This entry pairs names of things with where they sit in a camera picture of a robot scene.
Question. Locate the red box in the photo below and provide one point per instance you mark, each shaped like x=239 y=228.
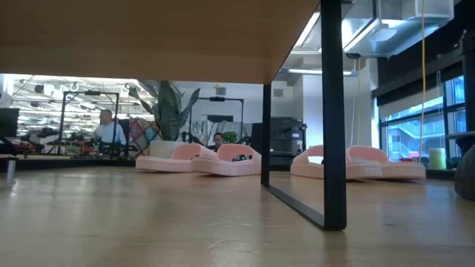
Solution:
x=405 y=159

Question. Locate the yellow-green cylinder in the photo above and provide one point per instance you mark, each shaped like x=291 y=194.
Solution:
x=438 y=159

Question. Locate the wooden shelf with black legs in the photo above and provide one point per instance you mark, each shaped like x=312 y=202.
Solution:
x=148 y=37

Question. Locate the black rig frame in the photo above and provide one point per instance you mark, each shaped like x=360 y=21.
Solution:
x=217 y=99
x=91 y=93

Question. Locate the ceiling light tube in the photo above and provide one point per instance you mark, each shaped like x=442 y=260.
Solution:
x=319 y=71

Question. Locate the silver ceiling duct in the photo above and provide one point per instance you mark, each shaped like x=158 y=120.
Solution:
x=401 y=37

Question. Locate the black monitor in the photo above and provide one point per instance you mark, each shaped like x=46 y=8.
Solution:
x=9 y=122

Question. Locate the pink rubber slide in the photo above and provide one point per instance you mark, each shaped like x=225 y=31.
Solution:
x=226 y=167
x=401 y=171
x=308 y=168
x=163 y=163

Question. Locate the black aluminium table frame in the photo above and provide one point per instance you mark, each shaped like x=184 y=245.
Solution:
x=74 y=164

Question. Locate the small green plant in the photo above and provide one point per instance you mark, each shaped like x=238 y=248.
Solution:
x=230 y=137

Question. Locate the large window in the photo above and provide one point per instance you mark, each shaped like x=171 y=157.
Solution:
x=408 y=137

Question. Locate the colourful patterned cloth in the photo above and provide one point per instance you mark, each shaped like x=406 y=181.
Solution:
x=143 y=133

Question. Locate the black upright post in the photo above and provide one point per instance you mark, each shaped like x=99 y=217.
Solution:
x=468 y=74

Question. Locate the snake plant in white pot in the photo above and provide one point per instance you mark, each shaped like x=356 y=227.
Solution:
x=168 y=111

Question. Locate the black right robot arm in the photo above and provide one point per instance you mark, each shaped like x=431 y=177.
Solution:
x=467 y=174

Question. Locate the black cabinet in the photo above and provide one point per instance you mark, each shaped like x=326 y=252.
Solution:
x=282 y=135

